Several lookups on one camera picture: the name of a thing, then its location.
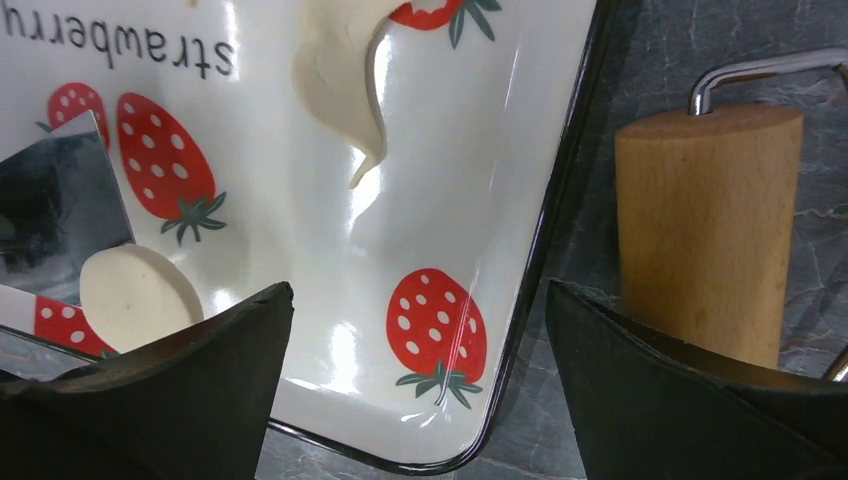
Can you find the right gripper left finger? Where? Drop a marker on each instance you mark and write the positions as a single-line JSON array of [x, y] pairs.
[[192, 405]]

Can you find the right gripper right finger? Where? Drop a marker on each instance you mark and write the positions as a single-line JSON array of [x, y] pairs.
[[645, 405]]

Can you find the round cut dough wrapper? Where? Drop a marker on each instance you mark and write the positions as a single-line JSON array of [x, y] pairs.
[[132, 296]]

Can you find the wooden rolling pin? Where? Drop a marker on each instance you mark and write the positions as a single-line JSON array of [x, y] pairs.
[[705, 203]]

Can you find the white strawberry print tray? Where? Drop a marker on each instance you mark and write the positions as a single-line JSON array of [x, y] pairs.
[[412, 289]]

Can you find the wooden handled metal scraper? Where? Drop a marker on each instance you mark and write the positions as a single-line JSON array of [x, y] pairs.
[[60, 204]]

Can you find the beige dough lump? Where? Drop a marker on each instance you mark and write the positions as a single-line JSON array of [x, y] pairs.
[[332, 73]]

